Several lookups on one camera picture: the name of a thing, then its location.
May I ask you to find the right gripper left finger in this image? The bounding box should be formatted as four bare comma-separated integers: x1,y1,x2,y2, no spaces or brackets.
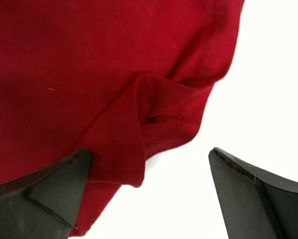
0,148,90,239

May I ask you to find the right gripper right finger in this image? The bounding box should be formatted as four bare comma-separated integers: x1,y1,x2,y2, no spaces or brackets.
208,147,298,239

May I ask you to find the red garment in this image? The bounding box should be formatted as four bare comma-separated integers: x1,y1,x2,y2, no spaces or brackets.
0,0,244,237

